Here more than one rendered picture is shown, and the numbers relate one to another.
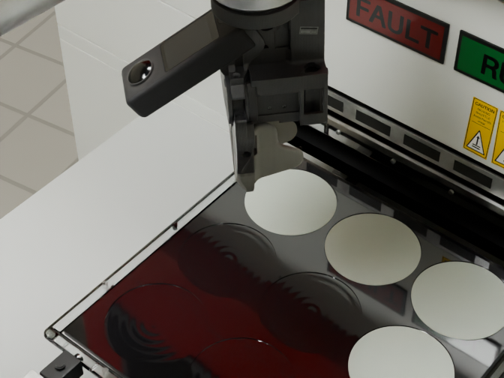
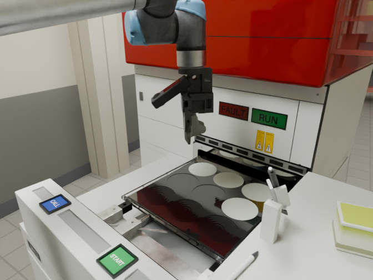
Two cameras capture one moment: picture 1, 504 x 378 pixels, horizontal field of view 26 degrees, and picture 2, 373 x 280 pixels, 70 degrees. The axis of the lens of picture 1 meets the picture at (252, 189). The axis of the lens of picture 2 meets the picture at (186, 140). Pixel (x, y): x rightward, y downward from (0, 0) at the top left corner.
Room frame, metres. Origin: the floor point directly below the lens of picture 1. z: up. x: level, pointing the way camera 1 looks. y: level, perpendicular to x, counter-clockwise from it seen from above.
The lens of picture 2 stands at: (-0.01, -0.02, 1.36)
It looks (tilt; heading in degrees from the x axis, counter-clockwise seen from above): 23 degrees down; 2
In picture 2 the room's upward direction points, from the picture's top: straight up
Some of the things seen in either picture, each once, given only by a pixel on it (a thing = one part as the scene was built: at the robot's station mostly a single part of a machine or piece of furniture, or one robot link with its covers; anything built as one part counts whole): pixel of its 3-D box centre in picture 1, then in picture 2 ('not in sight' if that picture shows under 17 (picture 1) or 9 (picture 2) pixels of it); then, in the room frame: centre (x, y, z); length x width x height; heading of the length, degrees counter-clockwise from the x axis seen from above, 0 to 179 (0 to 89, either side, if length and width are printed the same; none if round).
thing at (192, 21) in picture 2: not in sight; (188, 25); (0.70, 0.00, 1.37); 0.09 x 0.08 x 0.11; 116
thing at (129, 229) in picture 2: not in sight; (124, 231); (0.51, 0.16, 0.89); 0.08 x 0.03 x 0.03; 141
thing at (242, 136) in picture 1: (242, 127); (187, 115); (0.67, 0.01, 1.15); 0.05 x 0.02 x 0.09; 7
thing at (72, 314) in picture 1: (173, 229); (166, 174); (0.79, 0.08, 0.90); 0.37 x 0.01 x 0.01; 141
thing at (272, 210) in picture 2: not in sight; (275, 207); (0.44, -0.18, 1.03); 0.06 x 0.04 x 0.13; 141
